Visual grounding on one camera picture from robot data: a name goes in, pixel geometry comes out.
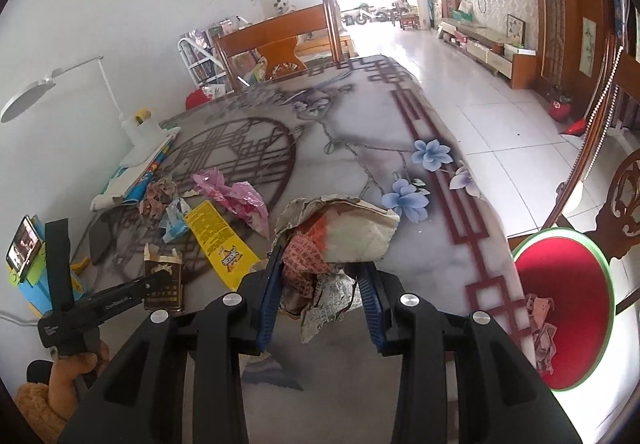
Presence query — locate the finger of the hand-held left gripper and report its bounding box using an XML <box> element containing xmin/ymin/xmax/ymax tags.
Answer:
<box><xmin>44</xmin><ymin>219</ymin><xmax>72</xmax><ymax>317</ymax></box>
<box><xmin>87</xmin><ymin>271</ymin><xmax>173</xmax><ymax>319</ymax></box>

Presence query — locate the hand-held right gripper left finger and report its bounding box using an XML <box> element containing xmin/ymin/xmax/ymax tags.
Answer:
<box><xmin>57</xmin><ymin>244</ymin><xmax>286</xmax><ymax>444</ymax></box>

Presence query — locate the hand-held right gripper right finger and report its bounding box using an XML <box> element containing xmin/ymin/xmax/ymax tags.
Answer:
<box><xmin>354</xmin><ymin>264</ymin><xmax>583</xmax><ymax>444</ymax></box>

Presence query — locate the brown cigarette box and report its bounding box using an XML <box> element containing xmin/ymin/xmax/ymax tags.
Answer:
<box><xmin>144</xmin><ymin>244</ymin><xmax>185</xmax><ymax>313</ymax></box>

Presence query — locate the red printed paper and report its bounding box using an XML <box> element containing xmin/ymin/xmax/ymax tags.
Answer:
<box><xmin>280</xmin><ymin>231</ymin><xmax>363</xmax><ymax>346</ymax></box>

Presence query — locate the beige paper bag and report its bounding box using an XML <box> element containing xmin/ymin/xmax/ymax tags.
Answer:
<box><xmin>274</xmin><ymin>195</ymin><xmax>401</xmax><ymax>275</ymax></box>

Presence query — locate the pink printed paper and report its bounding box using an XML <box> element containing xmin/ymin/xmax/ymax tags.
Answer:
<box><xmin>525</xmin><ymin>293</ymin><xmax>558</xmax><ymax>375</ymax></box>

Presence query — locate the red bin with green rim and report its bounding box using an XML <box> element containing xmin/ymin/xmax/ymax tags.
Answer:
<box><xmin>510</xmin><ymin>227</ymin><xmax>616</xmax><ymax>392</ymax></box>

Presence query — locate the person's left forearm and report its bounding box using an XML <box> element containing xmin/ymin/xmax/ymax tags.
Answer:
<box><xmin>15</xmin><ymin>381</ymin><xmax>68</xmax><ymax>444</ymax></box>

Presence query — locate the person's left hand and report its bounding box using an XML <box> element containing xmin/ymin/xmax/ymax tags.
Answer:
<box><xmin>47</xmin><ymin>341</ymin><xmax>111</xmax><ymax>422</ymax></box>

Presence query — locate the phone on blue stand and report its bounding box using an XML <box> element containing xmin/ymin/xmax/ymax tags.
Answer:
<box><xmin>5</xmin><ymin>214</ymin><xmax>83</xmax><ymax>315</ymax></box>

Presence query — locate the smartphone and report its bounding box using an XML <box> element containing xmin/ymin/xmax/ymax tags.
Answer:
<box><xmin>6</xmin><ymin>215</ymin><xmax>43</xmax><ymax>272</ymax></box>

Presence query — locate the yellow orange snack packet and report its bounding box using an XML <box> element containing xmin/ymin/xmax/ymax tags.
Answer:
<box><xmin>185</xmin><ymin>200</ymin><xmax>261</xmax><ymax>289</ymax></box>

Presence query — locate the blue white wrapper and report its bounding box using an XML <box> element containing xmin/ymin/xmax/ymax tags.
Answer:
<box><xmin>161</xmin><ymin>198</ymin><xmax>192</xmax><ymax>245</ymax></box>

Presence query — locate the crumpled pink plastic bag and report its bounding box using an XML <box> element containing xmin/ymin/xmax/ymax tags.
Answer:
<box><xmin>192</xmin><ymin>169</ymin><xmax>271</xmax><ymax>239</ymax></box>

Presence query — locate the white teal paper pack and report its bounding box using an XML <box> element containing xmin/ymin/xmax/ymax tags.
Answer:
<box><xmin>90</xmin><ymin>164</ymin><xmax>146</xmax><ymax>212</ymax></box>

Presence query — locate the crumpled brown paper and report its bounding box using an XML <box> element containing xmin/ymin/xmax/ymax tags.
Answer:
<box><xmin>139</xmin><ymin>176</ymin><xmax>180</xmax><ymax>219</ymax></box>

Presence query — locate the blue printed booklet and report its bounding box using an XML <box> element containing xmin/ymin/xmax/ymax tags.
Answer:
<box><xmin>122</xmin><ymin>134</ymin><xmax>176</xmax><ymax>205</ymax></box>

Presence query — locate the white desk lamp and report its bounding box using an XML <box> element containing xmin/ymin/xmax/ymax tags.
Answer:
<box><xmin>0</xmin><ymin>56</ymin><xmax>168</xmax><ymax>147</ymax></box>

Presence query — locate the stack of books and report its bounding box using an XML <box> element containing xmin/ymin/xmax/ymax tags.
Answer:
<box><xmin>235</xmin><ymin>51</ymin><xmax>268</xmax><ymax>84</ymax></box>

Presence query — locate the plain wooden chair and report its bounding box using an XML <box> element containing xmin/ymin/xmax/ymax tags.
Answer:
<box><xmin>212</xmin><ymin>0</ymin><xmax>346</xmax><ymax>92</ymax></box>

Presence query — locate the red flower pot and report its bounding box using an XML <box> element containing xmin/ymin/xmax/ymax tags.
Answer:
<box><xmin>547</xmin><ymin>86</ymin><xmax>573</xmax><ymax>121</ymax></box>

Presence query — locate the carved wooden chair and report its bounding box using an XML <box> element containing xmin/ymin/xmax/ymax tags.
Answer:
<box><xmin>595</xmin><ymin>154</ymin><xmax>640</xmax><ymax>265</ymax></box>

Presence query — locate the white wooden television cabinet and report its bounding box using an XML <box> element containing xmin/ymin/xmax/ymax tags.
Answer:
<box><xmin>437</xmin><ymin>18</ymin><xmax>541</xmax><ymax>89</ymax></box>

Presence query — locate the parked scooter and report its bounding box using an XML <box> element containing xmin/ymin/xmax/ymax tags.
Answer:
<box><xmin>342</xmin><ymin>6</ymin><xmax>391</xmax><ymax>27</ymax></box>

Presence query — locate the leaning framed picture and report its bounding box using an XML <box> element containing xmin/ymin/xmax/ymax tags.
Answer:
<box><xmin>506</xmin><ymin>14</ymin><xmax>527</xmax><ymax>47</ymax></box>

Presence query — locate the white cable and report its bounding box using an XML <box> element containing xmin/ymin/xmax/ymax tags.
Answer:
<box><xmin>0</xmin><ymin>311</ymin><xmax>41</xmax><ymax>327</ymax></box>

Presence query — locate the white wire rack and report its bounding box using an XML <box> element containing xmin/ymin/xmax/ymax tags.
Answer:
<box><xmin>178</xmin><ymin>16</ymin><xmax>251</xmax><ymax>89</ymax></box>

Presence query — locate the wooden chair with bead string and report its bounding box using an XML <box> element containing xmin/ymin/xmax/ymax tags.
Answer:
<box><xmin>542</xmin><ymin>34</ymin><xmax>633</xmax><ymax>235</ymax></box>

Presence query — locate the flower wall panel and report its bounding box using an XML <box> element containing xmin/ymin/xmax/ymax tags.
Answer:
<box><xmin>580</xmin><ymin>18</ymin><xmax>598</xmax><ymax>75</ymax></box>

